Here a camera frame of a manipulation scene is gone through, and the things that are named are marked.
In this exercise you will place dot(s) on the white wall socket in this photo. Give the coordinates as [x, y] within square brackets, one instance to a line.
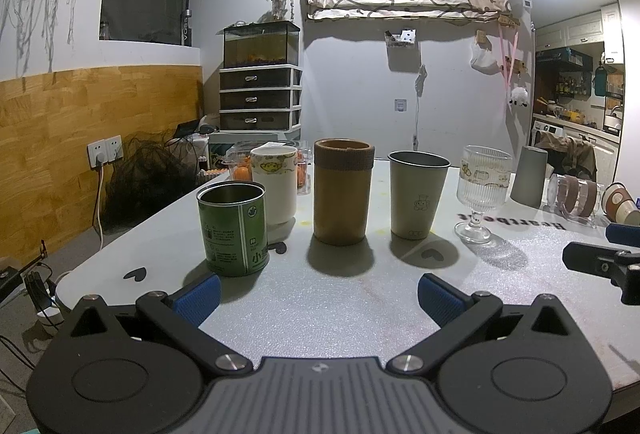
[106, 151]

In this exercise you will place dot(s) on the white hanging bag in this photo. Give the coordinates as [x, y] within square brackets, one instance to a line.
[484, 60]

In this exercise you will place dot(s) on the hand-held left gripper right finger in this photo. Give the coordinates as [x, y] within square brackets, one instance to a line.
[439, 300]

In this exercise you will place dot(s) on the pink ribbon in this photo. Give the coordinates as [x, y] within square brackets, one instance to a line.
[507, 59]

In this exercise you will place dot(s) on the ribbed glass goblet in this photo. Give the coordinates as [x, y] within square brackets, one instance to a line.
[482, 186]

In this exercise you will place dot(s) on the white cup on floor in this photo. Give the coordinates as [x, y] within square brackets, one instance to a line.
[49, 320]

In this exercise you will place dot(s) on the white wall switch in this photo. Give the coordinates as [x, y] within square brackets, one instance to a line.
[400, 106]

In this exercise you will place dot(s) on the brown bamboo cup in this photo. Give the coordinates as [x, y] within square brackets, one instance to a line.
[342, 199]

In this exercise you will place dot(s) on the clear plastic box of oranges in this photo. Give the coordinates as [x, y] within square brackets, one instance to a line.
[241, 171]

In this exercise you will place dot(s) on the chair with draped clothes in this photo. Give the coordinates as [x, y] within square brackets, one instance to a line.
[570, 154]

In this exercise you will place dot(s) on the white sheep plush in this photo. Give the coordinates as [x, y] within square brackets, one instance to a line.
[519, 98]

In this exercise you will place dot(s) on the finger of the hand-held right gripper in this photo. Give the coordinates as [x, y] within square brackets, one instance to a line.
[595, 261]
[622, 232]

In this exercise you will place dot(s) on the green tin can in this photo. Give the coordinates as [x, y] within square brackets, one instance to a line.
[232, 234]

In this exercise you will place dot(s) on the clear glass cup brown bands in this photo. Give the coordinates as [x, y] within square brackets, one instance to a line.
[575, 199]

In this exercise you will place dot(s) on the white kitchen cabinets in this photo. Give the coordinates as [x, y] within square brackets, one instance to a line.
[580, 31]

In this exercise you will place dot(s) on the plain grey cup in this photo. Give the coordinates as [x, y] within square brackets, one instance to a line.
[530, 176]

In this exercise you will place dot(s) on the white ceramic cup yellow print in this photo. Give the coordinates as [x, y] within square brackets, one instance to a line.
[274, 194]

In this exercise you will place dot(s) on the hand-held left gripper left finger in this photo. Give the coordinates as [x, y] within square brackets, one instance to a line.
[201, 300]

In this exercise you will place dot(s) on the grey-green metal cup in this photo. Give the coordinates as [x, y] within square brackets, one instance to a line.
[417, 199]

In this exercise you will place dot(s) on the glass fish tank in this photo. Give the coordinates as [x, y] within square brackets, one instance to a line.
[260, 46]

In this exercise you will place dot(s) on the white plastic drawer unit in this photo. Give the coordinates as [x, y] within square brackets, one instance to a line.
[260, 99]

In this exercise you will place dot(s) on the white washing machine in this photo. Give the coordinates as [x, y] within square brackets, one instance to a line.
[547, 131]

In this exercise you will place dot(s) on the brown and white paper cup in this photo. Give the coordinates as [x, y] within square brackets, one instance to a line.
[622, 206]

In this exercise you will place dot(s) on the black tangled netting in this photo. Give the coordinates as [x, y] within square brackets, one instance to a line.
[150, 184]

